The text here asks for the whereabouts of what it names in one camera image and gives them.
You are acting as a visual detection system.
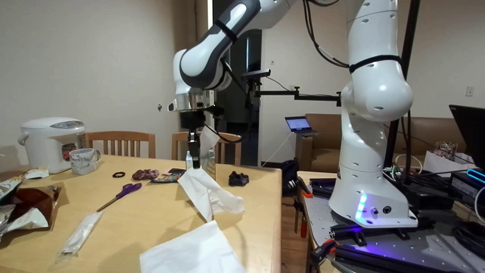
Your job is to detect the silver foil snack bag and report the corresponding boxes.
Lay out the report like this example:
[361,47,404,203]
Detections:
[0,176,25,202]

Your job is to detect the small white wrapper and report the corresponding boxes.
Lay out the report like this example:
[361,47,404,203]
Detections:
[22,168,52,182]

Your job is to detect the black plastic tray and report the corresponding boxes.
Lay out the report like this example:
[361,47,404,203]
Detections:
[308,177,340,200]

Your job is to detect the grey metal base plate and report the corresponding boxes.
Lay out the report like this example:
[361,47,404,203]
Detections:
[302,171,485,273]

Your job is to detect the purple handled scissors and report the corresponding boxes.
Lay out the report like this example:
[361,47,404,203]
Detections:
[96,182,145,214]

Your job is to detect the orange black clamp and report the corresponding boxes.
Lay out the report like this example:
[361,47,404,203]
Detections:
[310,238,340,264]
[295,176,316,239]

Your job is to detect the wooden chair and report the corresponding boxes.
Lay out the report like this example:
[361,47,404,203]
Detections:
[170,130,245,167]
[82,130,158,159]

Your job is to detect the small blue screen tablet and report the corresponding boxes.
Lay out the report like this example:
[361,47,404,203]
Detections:
[284,115,319,138]

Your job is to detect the white folded napkin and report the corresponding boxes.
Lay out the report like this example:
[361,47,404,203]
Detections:
[138,218,248,273]

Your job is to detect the brown sofa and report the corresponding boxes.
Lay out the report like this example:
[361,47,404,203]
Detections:
[296,112,469,173]

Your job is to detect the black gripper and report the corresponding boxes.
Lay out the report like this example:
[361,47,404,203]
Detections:
[179,111,210,170]

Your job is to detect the white tissue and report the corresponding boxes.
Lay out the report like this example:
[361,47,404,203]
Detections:
[176,126,246,223]

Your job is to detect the black monitor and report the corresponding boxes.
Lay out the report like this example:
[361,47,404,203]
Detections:
[448,103,485,171]

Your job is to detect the dark teal wrapper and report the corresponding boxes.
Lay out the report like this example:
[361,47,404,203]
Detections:
[151,171,184,185]

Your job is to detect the clear plastic utensil packet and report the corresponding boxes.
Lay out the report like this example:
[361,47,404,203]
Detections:
[60,209,105,256]

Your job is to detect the maroon scrunchie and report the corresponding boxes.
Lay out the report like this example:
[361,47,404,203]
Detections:
[131,168,161,182]

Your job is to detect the white electric water boiler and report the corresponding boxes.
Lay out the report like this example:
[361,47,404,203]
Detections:
[19,117,88,174]

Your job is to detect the crumpled silver white bag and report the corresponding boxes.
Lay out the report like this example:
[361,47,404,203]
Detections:
[0,203,52,239]

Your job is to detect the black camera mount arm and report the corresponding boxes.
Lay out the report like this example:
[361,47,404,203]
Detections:
[254,85,343,107]

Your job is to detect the black scrunchie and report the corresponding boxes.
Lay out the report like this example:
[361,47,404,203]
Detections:
[228,170,252,188]

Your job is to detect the white papers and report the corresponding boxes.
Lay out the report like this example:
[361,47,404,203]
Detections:
[422,148,478,179]

